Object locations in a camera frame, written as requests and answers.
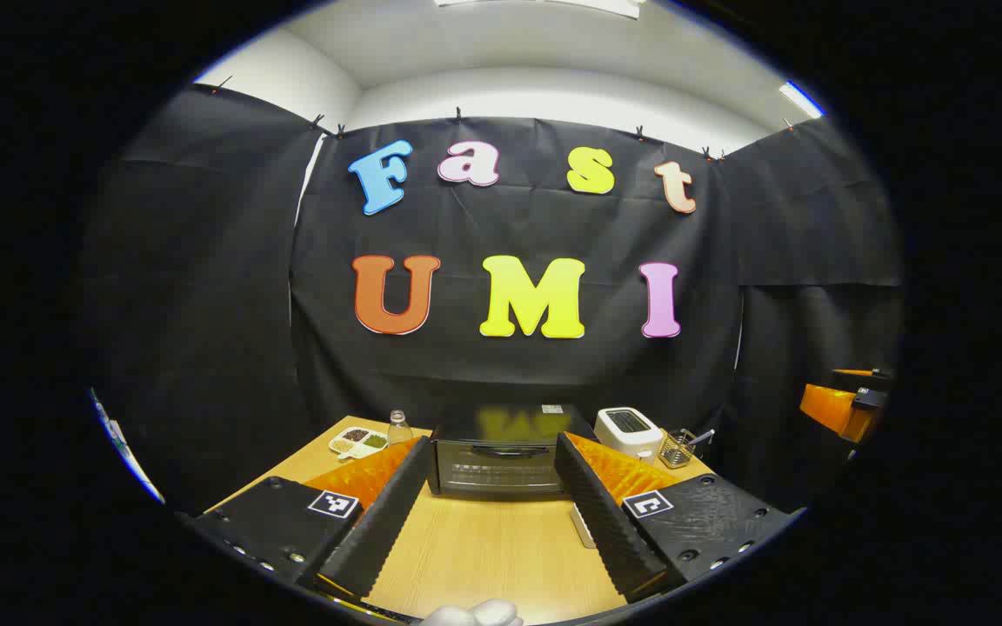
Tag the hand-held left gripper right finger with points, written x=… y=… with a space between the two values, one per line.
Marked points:
x=605 y=522

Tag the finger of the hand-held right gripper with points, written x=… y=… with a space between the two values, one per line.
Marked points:
x=871 y=378
x=823 y=404

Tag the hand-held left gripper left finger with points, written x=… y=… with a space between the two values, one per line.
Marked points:
x=384 y=522

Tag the black electric oven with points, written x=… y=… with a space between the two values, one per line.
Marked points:
x=501 y=461

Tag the white rectangular tray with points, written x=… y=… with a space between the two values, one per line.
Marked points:
x=584 y=526

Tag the white divided spice dish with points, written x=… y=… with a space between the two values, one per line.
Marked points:
x=357 y=442

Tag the clear glass bottle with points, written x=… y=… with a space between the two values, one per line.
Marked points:
x=399 y=430

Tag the white toaster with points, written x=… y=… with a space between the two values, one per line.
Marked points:
x=627 y=430

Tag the metal spoon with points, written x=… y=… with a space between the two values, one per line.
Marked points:
x=703 y=436

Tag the black backdrop cloth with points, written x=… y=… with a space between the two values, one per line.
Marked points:
x=205 y=304

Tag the ceiling light panel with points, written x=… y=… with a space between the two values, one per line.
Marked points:
x=801 y=98
x=553 y=5

